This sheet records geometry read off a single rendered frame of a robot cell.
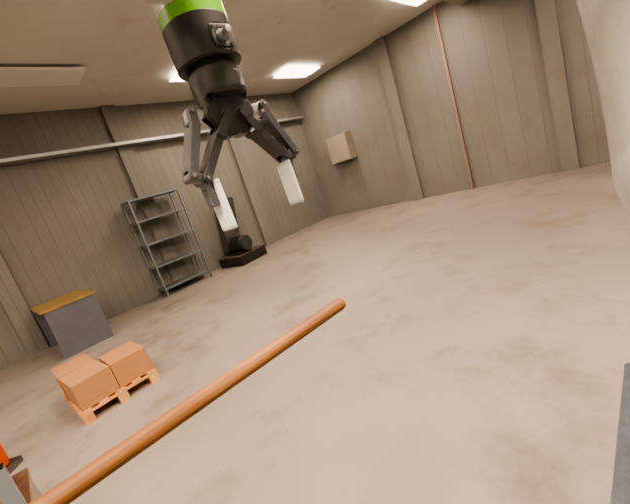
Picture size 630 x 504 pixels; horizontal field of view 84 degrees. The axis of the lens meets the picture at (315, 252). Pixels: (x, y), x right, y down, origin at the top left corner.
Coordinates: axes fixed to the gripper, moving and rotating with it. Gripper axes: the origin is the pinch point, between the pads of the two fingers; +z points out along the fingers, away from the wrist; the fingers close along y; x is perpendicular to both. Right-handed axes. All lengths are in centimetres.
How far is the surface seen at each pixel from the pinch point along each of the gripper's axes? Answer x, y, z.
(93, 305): 627, 84, 61
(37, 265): 786, 60, -34
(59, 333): 628, 27, 80
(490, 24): 177, 865, -188
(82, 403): 344, -7, 113
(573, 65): 58, 863, -47
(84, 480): 15.9, -32.5, 25.7
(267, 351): 13.9, -0.8, 25.8
